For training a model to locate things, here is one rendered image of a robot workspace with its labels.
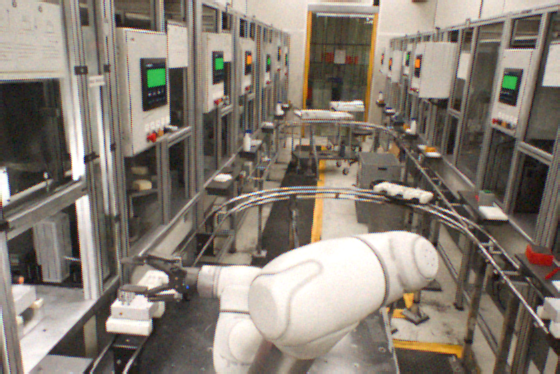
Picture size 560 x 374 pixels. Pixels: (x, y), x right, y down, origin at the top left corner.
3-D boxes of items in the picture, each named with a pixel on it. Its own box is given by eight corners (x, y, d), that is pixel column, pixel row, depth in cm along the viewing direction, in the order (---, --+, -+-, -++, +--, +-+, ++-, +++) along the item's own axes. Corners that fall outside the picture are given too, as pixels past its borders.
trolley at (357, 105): (364, 160, 770) (370, 103, 742) (331, 159, 768) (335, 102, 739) (355, 150, 851) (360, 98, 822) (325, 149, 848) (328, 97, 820)
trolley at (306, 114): (296, 176, 656) (300, 110, 628) (287, 166, 709) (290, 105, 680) (352, 175, 675) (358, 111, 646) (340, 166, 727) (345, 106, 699)
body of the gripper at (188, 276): (204, 287, 131) (173, 285, 132) (204, 261, 129) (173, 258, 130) (197, 301, 124) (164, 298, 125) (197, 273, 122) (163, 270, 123)
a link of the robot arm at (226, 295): (220, 260, 123) (212, 310, 118) (276, 265, 121) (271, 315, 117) (227, 267, 133) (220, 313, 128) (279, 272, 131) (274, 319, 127)
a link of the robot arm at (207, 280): (224, 261, 129) (204, 259, 130) (216, 276, 120) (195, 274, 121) (224, 289, 132) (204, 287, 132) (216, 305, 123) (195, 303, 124)
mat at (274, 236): (317, 306, 323) (317, 305, 323) (237, 299, 328) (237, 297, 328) (326, 145, 880) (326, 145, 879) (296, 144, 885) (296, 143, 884)
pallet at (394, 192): (372, 198, 313) (373, 185, 310) (381, 194, 324) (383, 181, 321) (423, 211, 292) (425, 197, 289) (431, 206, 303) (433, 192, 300)
